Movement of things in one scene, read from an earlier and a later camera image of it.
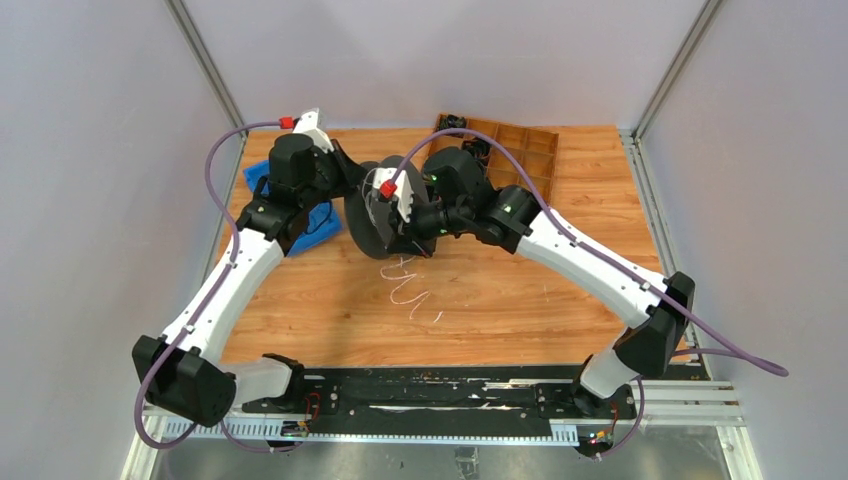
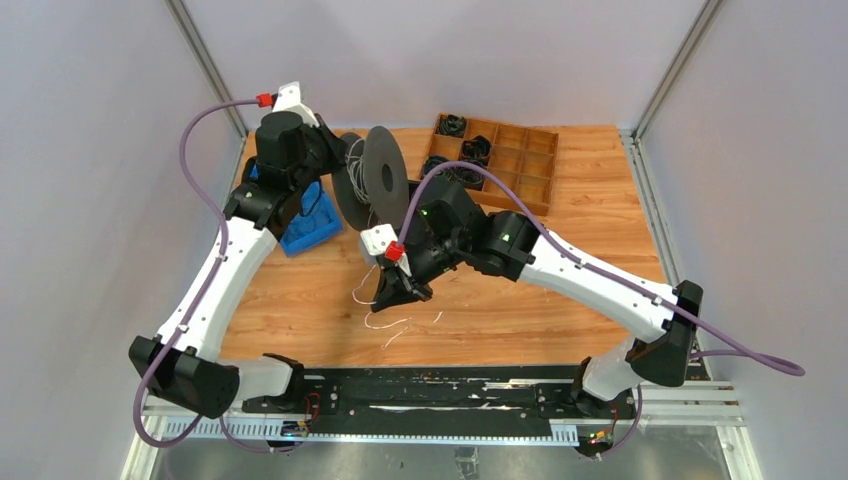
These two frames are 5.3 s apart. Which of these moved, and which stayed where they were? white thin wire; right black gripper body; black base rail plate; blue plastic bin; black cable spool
Moved: black cable spool; white thin wire; right black gripper body
Stayed: black base rail plate; blue plastic bin
